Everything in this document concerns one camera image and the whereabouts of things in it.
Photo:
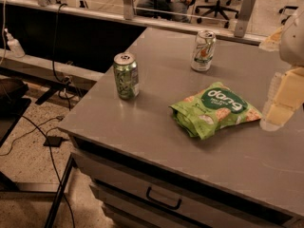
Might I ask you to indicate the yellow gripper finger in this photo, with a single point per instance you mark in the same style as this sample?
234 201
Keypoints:
285 97

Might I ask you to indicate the green soda can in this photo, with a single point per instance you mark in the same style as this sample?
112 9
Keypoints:
126 75

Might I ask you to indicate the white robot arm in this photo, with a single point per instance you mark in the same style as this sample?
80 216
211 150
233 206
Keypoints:
291 46

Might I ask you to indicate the white 7up can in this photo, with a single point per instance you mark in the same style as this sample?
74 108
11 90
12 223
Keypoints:
203 50

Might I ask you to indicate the black office chair right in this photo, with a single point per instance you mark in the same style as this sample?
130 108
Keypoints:
286 12

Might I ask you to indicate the green dang snack bag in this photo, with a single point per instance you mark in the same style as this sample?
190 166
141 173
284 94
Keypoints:
214 108

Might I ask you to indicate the seated person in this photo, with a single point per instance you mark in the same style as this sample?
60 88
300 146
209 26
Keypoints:
174 10

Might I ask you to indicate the grey drawer cabinet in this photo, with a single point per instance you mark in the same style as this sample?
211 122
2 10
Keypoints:
120 182

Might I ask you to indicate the black power adapter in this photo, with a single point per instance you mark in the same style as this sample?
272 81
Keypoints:
53 141

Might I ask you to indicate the black chair at left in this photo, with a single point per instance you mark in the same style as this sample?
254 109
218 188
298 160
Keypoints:
12 105

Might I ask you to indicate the clear sanitizer bottle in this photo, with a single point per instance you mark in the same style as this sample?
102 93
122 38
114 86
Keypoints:
14 45

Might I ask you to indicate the metal bracket post right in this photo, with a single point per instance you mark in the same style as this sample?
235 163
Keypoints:
244 17

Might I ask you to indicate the metal bracket post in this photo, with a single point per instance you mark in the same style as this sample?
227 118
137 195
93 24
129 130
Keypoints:
244 17
128 9

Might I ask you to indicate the black drawer handle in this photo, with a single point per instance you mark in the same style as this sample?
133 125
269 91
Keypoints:
164 202

